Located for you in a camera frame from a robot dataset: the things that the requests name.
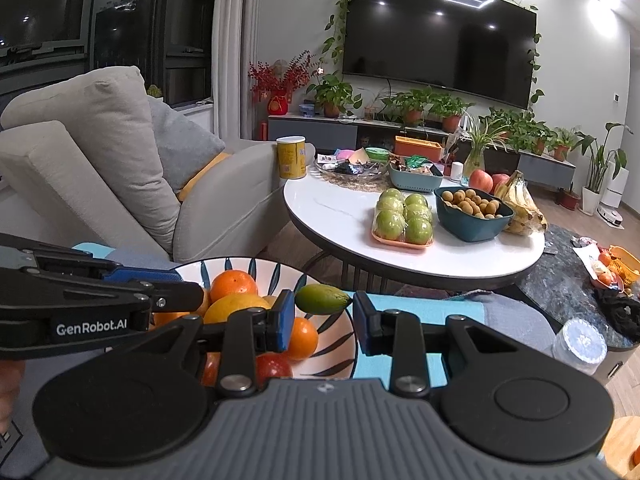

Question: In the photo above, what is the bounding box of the green trailing vine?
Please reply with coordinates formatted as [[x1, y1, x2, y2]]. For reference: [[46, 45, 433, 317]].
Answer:
[[312, 0, 546, 111]]

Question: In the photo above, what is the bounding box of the orange box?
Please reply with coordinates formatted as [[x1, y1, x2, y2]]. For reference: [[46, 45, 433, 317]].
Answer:
[[394, 135, 445, 160]]

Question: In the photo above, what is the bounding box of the small red plant pot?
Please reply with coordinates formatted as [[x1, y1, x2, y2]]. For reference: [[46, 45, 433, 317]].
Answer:
[[559, 182, 581, 211]]

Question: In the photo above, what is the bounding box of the dark marble round table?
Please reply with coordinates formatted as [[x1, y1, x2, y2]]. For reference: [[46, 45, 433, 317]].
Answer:
[[515, 225, 640, 351]]

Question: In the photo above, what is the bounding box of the white curtain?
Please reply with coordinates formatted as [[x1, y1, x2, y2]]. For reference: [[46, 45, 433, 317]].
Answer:
[[212, 0, 266, 141]]

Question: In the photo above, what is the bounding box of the green potted plant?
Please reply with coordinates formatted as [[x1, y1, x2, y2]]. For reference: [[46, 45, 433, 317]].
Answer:
[[306, 74, 362, 119], [382, 87, 436, 128], [547, 127, 581, 162], [430, 95, 473, 133], [490, 107, 523, 140], [517, 112, 551, 156]]

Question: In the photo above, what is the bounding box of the pile of longans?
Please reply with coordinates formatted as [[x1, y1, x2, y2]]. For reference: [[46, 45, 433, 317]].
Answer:
[[441, 188, 507, 220]]

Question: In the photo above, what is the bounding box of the grey television cabinet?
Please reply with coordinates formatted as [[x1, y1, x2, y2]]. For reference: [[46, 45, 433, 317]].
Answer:
[[260, 114, 577, 191]]

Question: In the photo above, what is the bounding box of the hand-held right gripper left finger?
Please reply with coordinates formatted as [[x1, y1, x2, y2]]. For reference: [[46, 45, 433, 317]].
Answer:
[[132, 289, 297, 400]]

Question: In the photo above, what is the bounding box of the teal basket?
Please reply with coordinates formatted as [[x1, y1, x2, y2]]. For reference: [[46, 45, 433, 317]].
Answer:
[[387, 157, 445, 193]]

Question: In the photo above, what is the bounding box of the tray of green apples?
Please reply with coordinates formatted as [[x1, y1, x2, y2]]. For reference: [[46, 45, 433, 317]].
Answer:
[[371, 187, 435, 250]]

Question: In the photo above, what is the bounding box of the black wall television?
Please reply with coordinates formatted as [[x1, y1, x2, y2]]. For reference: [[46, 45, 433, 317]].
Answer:
[[341, 0, 538, 110]]

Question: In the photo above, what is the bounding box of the dark teal bowl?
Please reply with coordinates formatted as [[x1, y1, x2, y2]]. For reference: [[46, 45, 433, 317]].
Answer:
[[434, 186, 516, 243]]

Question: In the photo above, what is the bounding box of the black cloth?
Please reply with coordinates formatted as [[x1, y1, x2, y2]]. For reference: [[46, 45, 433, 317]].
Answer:
[[597, 287, 640, 341]]

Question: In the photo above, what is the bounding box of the blue striped white bowl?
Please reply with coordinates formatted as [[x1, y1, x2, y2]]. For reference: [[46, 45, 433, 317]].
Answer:
[[169, 257, 359, 382]]

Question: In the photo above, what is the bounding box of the green kumquat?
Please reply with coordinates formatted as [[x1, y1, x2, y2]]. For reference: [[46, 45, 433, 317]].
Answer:
[[294, 284, 353, 315]]

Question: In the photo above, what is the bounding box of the tall plant in white pot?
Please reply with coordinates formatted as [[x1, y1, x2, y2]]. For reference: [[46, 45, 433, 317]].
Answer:
[[574, 122, 630, 217]]

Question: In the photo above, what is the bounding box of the beige sofa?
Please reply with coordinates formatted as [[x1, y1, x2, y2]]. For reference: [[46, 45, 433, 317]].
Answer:
[[0, 66, 288, 263]]

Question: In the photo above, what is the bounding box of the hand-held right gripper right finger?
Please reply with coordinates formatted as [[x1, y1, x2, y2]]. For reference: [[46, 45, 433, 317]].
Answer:
[[351, 291, 526, 398]]

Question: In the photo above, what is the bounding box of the blue and grey table mat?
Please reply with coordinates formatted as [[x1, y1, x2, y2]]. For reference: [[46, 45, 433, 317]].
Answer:
[[0, 241, 563, 480]]

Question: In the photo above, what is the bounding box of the person's left hand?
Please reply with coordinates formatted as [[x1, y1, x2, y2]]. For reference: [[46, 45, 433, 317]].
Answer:
[[0, 360, 27, 433]]

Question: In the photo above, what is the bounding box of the yellow cushion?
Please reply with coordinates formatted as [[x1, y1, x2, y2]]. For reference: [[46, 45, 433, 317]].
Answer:
[[176, 152, 233, 202]]

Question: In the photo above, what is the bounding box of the white round coffee table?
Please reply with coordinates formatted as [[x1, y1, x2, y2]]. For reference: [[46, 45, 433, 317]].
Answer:
[[282, 157, 547, 281]]

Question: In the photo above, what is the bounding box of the bunch of bananas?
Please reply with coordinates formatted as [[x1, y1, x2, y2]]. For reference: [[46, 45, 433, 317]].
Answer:
[[495, 170, 548, 237]]

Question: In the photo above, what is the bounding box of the grey cushion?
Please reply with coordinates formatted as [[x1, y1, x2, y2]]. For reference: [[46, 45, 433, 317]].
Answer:
[[147, 96, 227, 193]]

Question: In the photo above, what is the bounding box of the small red apple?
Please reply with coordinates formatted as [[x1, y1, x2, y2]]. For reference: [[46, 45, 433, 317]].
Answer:
[[256, 352, 295, 386]]

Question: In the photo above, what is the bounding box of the glass tray with snacks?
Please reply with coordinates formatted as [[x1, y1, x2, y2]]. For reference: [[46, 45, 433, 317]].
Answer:
[[314, 154, 392, 183]]

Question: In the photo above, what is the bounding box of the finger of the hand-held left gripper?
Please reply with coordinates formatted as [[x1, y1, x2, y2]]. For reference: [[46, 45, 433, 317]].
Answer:
[[0, 232, 184, 287], [130, 281, 205, 314]]

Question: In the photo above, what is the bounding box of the yellow basket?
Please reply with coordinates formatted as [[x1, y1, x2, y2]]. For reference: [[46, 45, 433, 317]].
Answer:
[[606, 245, 640, 288]]

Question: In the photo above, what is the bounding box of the red berry plant in pot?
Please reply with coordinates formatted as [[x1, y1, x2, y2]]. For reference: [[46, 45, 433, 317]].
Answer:
[[248, 51, 313, 117]]

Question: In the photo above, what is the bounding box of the wooden round side table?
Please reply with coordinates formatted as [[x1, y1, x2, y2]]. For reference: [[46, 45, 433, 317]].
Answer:
[[602, 415, 640, 480]]

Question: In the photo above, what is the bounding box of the dark window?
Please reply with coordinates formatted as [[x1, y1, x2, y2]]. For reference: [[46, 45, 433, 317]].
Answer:
[[0, 0, 216, 111]]

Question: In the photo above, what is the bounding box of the large yellow orange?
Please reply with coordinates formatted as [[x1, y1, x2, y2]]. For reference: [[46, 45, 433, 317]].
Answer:
[[202, 294, 275, 325]]

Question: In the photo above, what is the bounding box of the glass vase with green plant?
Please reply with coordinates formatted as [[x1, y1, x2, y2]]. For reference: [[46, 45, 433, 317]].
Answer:
[[457, 115, 516, 180]]

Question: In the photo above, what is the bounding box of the clear bottle with orange label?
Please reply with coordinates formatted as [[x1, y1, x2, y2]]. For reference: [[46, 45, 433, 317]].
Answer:
[[551, 317, 608, 376]]

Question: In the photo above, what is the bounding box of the white paper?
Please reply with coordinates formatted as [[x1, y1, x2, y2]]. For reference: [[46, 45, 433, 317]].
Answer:
[[572, 242, 608, 273]]

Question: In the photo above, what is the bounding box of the yellow can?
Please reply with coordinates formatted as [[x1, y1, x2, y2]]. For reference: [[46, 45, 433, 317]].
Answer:
[[276, 136, 307, 181]]

